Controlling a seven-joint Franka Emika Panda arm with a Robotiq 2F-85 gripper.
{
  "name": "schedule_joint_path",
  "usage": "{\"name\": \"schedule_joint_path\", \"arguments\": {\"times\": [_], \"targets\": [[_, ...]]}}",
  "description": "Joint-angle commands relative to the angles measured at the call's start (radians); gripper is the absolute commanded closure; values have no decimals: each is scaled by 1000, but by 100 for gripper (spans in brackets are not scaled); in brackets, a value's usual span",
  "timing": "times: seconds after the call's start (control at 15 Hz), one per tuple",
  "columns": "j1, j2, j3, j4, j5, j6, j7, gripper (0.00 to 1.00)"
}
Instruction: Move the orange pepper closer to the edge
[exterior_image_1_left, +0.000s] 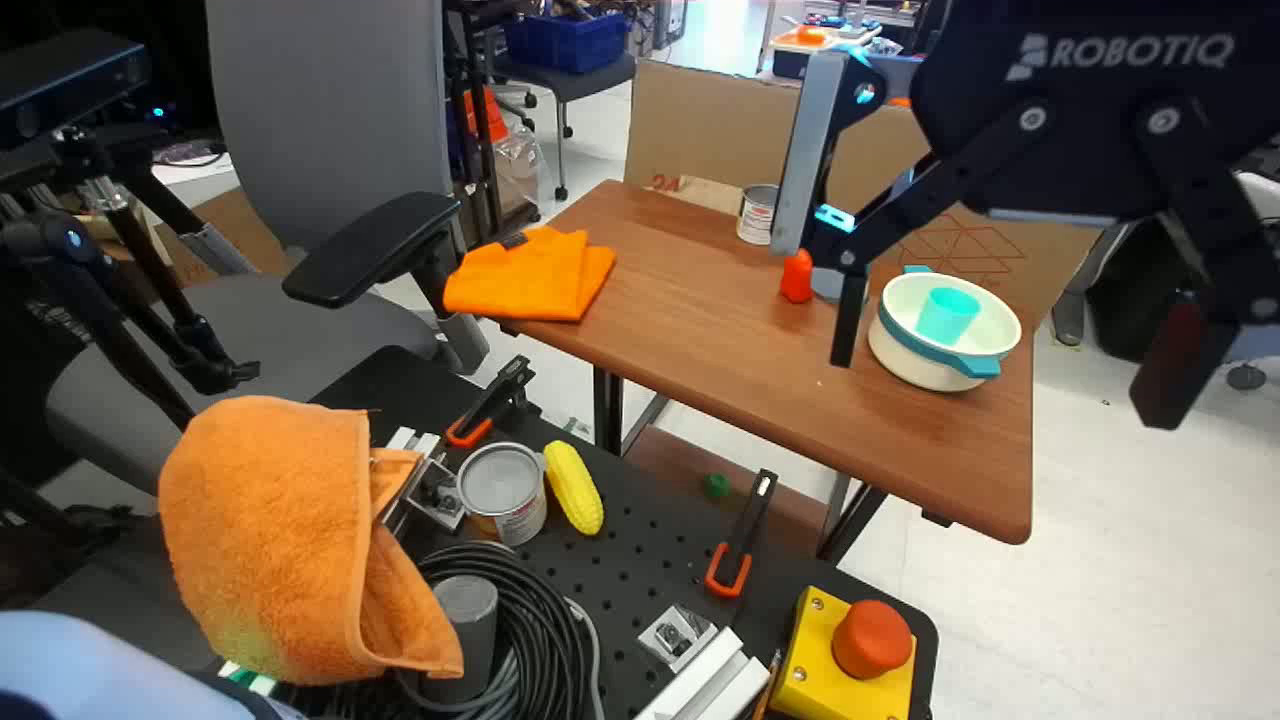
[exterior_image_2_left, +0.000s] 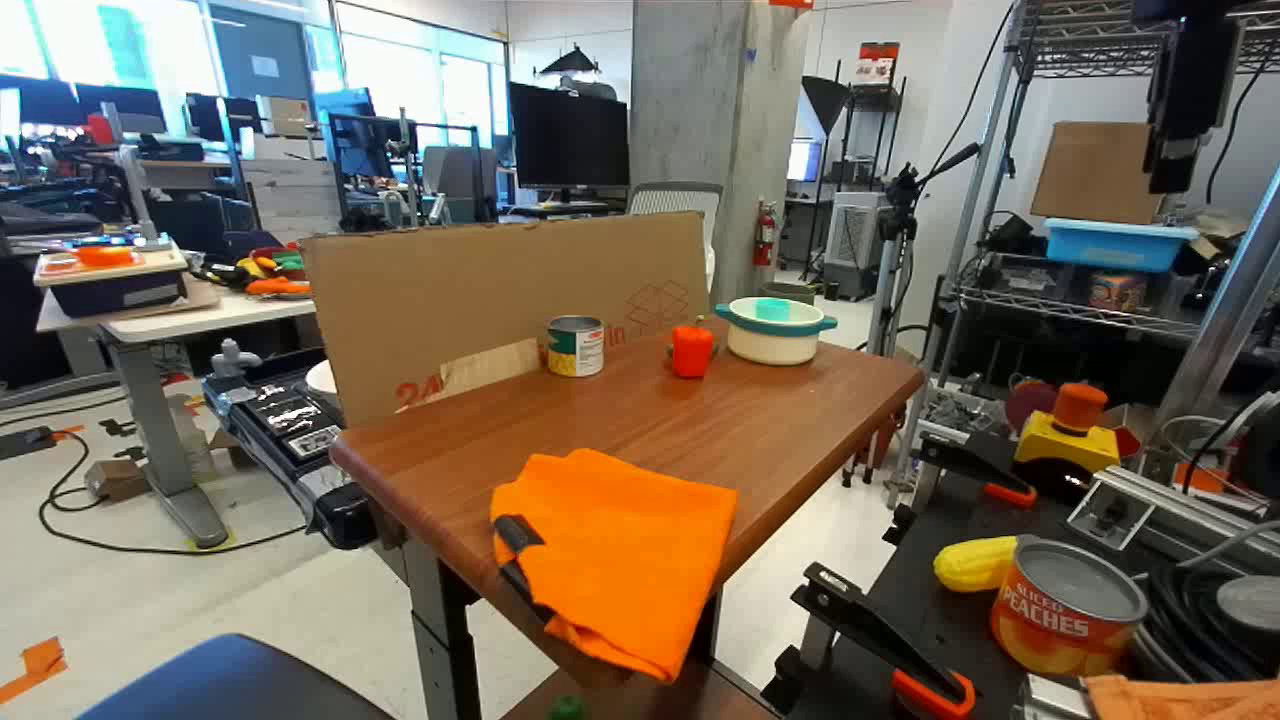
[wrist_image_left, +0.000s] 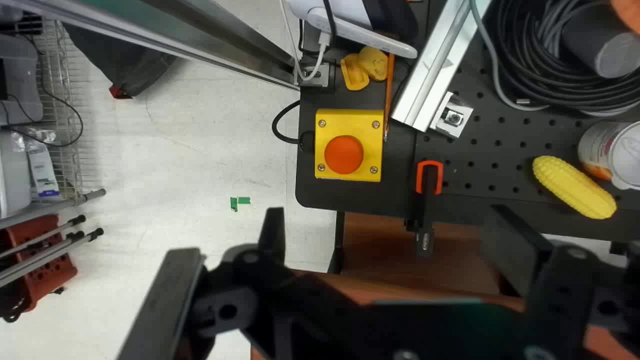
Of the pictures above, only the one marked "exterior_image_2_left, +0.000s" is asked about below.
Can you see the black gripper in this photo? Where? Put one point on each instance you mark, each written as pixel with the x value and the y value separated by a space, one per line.
pixel 1187 75

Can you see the orange toy pepper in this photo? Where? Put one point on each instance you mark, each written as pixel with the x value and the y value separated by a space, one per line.
pixel 689 355

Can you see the small brown cardboard panel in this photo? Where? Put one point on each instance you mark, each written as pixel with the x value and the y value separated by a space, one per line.
pixel 1097 175

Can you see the blue plastic bin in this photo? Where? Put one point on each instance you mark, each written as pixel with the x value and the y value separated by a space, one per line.
pixel 1117 247

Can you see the silver aluminium extrusion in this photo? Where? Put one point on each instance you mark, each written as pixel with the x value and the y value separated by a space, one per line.
pixel 1222 307

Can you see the yellow box with red button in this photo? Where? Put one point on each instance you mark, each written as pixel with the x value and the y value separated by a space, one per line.
pixel 1064 437

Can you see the red fire extinguisher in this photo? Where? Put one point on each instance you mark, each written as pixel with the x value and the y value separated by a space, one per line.
pixel 765 236

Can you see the teal and white bowl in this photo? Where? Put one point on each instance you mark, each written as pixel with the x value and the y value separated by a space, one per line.
pixel 772 335

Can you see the grey cylinder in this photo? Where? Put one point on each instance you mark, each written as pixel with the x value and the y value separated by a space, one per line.
pixel 1252 600

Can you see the tin can with orange label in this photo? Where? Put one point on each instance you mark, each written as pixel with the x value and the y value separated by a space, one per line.
pixel 1060 623

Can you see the black computer monitor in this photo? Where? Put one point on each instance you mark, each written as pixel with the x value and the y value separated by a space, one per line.
pixel 569 140

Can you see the orange terry towel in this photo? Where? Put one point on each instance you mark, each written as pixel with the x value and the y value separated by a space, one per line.
pixel 1174 702

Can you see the tin can green yellow label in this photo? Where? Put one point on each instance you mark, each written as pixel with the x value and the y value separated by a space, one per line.
pixel 574 348

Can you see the folded orange cloth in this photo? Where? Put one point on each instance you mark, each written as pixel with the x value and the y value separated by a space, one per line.
pixel 627 554

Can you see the large brown cardboard sheet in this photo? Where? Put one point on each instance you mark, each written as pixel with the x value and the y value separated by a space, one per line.
pixel 452 301

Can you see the small green object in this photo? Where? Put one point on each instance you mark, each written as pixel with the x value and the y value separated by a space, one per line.
pixel 567 711

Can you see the orange items on desk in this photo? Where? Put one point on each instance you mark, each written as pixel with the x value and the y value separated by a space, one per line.
pixel 277 276

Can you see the white height-adjustable desk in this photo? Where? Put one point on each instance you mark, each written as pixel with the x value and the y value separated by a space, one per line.
pixel 162 401

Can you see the black box with orange item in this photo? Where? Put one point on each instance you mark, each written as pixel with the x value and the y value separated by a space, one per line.
pixel 112 282

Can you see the blue chair seat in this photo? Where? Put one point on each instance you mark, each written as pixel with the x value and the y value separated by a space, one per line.
pixel 234 683

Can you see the orange floor tape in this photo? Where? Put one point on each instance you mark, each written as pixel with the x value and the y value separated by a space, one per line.
pixel 38 667

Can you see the black tripod with camera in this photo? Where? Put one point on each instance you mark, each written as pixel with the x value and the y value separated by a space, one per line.
pixel 898 243

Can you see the black table leg frame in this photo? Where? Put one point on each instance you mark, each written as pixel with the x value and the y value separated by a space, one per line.
pixel 446 626

